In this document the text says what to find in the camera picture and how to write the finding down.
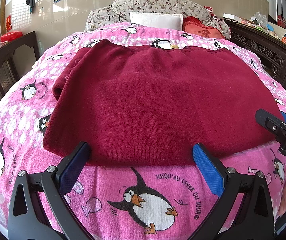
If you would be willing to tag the white pillow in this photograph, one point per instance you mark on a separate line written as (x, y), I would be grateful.
(156, 20)

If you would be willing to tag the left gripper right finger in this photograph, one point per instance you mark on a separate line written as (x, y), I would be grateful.
(254, 218)

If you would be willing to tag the red embroidered cushion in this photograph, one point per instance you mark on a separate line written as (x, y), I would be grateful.
(192, 25)

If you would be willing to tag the dark red sweater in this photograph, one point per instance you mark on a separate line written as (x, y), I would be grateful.
(143, 105)

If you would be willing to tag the red gift box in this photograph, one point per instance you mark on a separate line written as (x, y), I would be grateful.
(10, 36)

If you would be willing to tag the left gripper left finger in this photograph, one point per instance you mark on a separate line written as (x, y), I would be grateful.
(27, 218)

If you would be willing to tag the floral quilt pillow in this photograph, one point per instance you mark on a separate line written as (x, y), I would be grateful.
(119, 11)

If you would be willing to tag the dark carved wooden bench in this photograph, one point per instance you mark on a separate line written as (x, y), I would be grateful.
(270, 50)

